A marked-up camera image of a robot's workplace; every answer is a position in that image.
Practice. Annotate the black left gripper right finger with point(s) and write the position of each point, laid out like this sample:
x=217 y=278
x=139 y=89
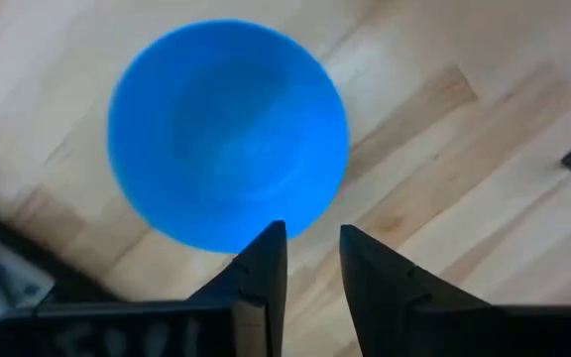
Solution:
x=379 y=297

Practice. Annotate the blue mini bowl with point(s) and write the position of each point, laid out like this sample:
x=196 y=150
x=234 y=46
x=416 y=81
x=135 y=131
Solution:
x=226 y=134

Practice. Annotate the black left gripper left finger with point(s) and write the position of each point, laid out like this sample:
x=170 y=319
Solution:
x=258 y=287

